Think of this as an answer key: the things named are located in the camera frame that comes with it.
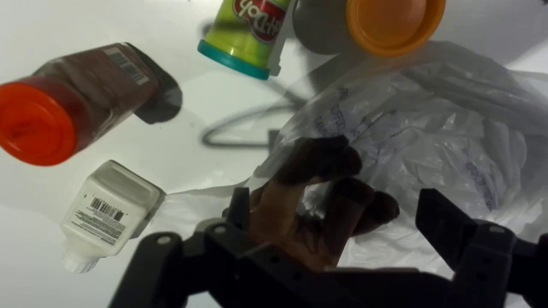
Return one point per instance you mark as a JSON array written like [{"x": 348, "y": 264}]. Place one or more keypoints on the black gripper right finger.
[{"x": 488, "y": 260}]

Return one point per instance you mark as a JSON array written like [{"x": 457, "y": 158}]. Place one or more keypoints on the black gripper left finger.
[{"x": 219, "y": 259}]

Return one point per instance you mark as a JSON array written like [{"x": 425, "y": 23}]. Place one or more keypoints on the brown plush toy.
[{"x": 313, "y": 204}]

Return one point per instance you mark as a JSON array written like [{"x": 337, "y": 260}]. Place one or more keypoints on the white rectangular bottle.
[{"x": 111, "y": 207}]

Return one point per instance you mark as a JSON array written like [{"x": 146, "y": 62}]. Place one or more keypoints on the white plastic bag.
[{"x": 442, "y": 118}]

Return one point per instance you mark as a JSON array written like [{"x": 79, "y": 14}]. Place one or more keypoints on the teal-lidded play-doh can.
[{"x": 243, "y": 35}]

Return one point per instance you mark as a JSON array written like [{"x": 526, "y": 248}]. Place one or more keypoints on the red-lidded brown spice jar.
[{"x": 74, "y": 100}]

